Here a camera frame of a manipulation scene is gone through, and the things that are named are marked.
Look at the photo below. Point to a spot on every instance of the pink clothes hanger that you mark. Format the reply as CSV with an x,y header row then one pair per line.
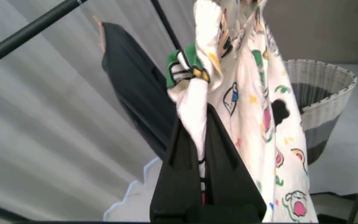
x,y
99,32

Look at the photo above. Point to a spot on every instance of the white laundry basket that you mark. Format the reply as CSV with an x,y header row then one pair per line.
x,y
322,102

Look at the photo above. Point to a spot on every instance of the dark grey long-sleeved shirt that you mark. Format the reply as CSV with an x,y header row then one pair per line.
x,y
138,87

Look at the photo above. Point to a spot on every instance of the white curtain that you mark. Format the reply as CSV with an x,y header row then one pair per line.
x,y
57,124

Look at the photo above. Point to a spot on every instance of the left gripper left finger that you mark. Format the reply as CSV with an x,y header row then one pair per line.
x,y
179,180

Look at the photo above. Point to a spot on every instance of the cream printed garment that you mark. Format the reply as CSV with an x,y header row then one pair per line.
x,y
253,102

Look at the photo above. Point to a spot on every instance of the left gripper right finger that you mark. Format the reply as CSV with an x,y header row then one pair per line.
x,y
228,180

